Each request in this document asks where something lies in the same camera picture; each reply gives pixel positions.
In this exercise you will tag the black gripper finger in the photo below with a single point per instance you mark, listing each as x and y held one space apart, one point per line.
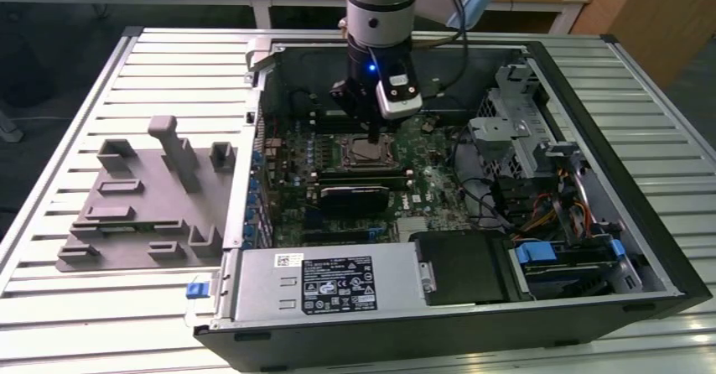
344 97
378 133

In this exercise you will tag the silver square CPU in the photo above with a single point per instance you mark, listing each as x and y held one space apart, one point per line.
366 152

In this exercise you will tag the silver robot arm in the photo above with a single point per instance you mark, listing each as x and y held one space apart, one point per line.
380 9

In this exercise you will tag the CPU socket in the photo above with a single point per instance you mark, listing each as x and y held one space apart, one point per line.
338 167

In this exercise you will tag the round coin cell battery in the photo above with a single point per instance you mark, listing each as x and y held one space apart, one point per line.
428 123

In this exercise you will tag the green motherboard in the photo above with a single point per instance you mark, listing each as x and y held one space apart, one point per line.
434 172

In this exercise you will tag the black graphics card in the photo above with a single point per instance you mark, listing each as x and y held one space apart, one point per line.
352 202

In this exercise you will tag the metal drive cage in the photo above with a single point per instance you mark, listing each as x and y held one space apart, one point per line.
498 133

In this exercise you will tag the silver chipset heat sink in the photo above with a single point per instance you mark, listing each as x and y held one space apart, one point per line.
411 228

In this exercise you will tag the black expansion slot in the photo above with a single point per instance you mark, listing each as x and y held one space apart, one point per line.
330 236

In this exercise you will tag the black plastic cover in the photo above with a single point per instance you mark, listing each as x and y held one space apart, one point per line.
464 267

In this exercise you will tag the blue disk carrier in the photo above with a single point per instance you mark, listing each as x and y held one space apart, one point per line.
534 254

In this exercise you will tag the grey plastic parts rack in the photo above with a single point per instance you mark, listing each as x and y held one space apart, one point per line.
168 206

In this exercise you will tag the grey power supply unit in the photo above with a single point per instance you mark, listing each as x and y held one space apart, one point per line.
263 282

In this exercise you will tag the blue plastic latch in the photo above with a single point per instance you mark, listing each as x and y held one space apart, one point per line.
196 289

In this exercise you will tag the black open PC case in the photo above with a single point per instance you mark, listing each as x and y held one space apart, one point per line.
375 340

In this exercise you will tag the wooden cabinet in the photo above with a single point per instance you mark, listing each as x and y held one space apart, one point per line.
660 13

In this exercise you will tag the white chair base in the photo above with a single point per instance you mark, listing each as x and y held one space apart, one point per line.
10 133

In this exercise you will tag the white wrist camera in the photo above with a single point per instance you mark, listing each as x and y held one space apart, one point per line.
400 99

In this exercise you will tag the silver case latch bracket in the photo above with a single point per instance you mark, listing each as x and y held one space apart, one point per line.
258 49

